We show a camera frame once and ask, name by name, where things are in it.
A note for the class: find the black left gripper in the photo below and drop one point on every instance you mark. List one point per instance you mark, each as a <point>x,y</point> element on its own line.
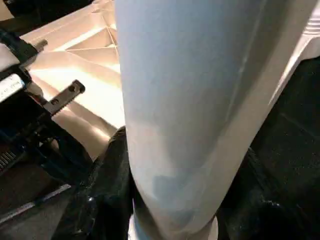
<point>35,140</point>

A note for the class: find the white plastic table leg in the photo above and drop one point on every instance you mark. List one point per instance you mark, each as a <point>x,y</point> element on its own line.
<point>190,100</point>

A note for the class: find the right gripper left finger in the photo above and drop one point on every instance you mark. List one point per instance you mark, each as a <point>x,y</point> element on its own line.
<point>102,200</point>

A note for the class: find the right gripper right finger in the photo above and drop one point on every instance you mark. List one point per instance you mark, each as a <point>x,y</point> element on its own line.
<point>265,205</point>

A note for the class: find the white plastic table top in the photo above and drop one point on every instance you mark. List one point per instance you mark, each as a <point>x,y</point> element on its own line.
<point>85,90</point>

